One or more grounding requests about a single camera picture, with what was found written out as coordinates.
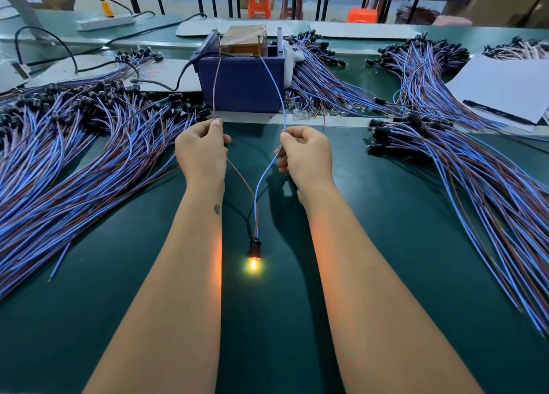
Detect pile of wired lamps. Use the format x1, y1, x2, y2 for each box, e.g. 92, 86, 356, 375
366, 112, 549, 334
0, 74, 211, 300

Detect blue brown plug cable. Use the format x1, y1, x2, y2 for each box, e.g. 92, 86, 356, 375
210, 53, 288, 276

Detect black pen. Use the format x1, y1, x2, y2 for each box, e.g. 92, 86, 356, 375
463, 100, 535, 126

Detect grey metal pole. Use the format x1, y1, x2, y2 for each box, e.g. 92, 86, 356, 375
0, 0, 44, 28

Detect person's left hand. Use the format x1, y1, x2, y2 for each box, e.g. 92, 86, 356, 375
175, 118, 233, 193

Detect white flat mat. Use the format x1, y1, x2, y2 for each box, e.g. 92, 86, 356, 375
176, 19, 310, 37
27, 56, 201, 92
311, 21, 423, 40

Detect person's right forearm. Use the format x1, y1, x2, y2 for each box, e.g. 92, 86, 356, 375
302, 194, 484, 394

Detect brown cardboard block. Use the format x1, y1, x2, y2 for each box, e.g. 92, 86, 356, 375
220, 24, 268, 58

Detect black power cable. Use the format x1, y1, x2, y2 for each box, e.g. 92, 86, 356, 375
14, 12, 207, 73

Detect orange plastic stool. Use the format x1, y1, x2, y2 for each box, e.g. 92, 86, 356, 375
248, 0, 272, 19
347, 8, 379, 24

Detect white power strip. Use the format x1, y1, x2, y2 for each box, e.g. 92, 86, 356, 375
77, 14, 136, 32

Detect pink plastic stool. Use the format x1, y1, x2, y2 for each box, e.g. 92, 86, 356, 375
433, 14, 473, 25

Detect blue plastic tester box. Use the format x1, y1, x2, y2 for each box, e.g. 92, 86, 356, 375
193, 27, 287, 113

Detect white paper sheet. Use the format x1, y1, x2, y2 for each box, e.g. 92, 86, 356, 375
446, 55, 549, 126

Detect person's left forearm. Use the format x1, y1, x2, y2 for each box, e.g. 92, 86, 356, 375
83, 183, 226, 394

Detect person's right hand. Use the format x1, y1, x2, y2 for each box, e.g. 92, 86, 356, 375
275, 126, 336, 206

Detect white plastic device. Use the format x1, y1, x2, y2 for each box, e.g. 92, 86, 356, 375
0, 59, 31, 92

